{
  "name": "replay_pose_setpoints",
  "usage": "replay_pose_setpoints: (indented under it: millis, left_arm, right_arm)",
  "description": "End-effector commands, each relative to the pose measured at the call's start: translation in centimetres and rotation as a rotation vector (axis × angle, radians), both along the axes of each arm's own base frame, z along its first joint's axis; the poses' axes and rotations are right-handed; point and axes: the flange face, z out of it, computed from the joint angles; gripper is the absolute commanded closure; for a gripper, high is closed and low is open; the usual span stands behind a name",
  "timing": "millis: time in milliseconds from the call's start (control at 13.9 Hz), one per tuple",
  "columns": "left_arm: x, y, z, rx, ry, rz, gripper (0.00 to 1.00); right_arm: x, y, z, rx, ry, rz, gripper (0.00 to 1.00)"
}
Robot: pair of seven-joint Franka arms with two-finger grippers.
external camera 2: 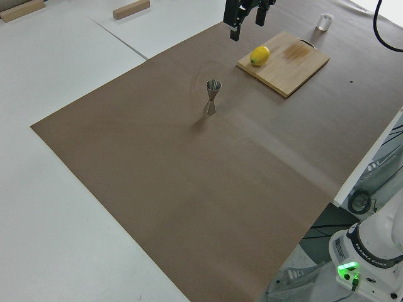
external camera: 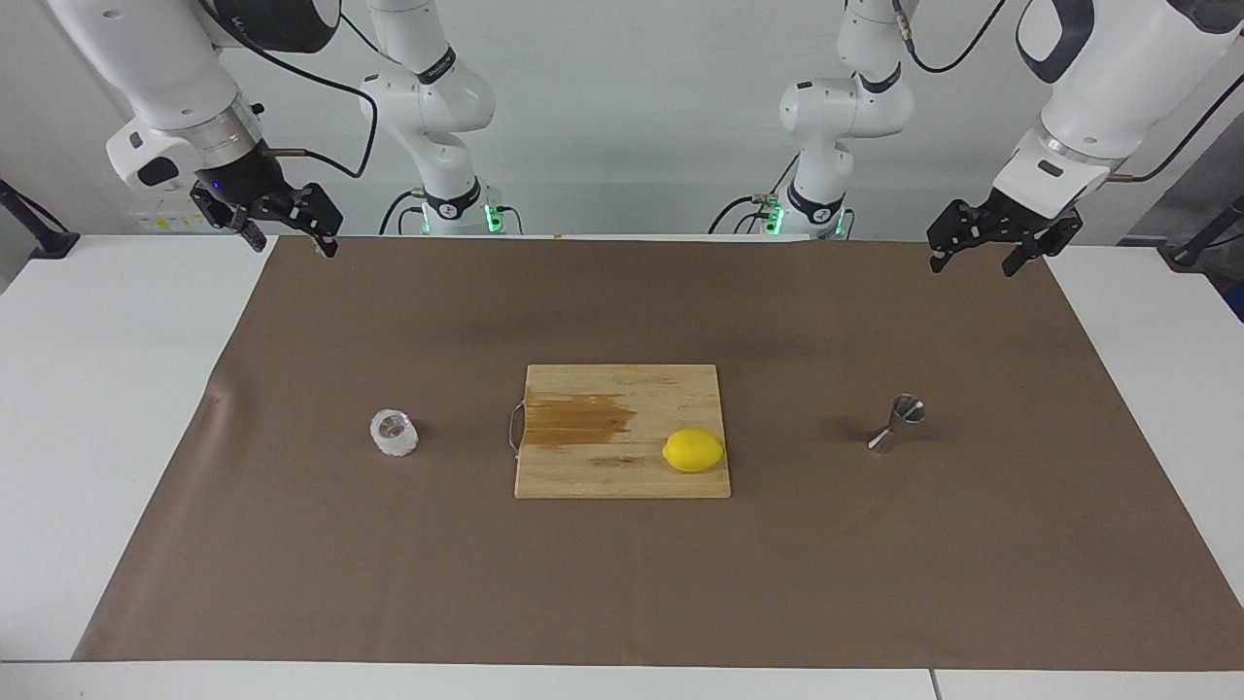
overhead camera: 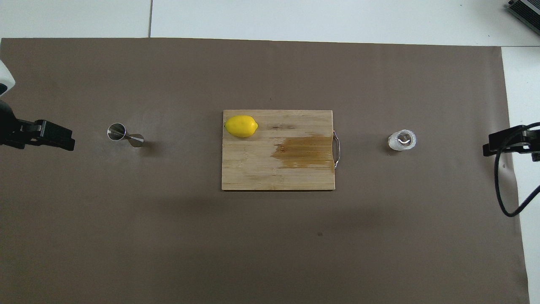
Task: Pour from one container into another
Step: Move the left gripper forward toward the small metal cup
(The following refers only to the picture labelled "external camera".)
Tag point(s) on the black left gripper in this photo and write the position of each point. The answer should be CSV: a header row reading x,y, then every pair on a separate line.
x,y
1016,214

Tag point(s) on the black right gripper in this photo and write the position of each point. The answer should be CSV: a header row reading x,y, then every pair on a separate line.
x,y
248,180

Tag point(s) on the steel jigger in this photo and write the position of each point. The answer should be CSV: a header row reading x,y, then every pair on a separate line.
x,y
901,416

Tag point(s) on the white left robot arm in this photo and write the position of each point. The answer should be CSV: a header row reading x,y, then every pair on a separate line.
x,y
1118,78

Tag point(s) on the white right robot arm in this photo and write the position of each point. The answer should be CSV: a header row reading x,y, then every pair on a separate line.
x,y
146,58

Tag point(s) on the yellow label sticker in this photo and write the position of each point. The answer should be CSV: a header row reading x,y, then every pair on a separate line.
x,y
170,221

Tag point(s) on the blue object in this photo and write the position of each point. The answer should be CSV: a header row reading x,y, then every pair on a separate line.
x,y
1237,301

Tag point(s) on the brown paper table mat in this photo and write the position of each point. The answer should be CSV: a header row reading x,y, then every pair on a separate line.
x,y
389,564

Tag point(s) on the yellow lemon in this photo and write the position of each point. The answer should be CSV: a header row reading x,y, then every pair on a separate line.
x,y
693,451

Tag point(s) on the wooden cutting board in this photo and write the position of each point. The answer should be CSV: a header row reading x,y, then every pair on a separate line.
x,y
603,467

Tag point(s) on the black camera stand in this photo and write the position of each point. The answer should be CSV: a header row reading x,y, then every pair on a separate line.
x,y
1191,255
49,241

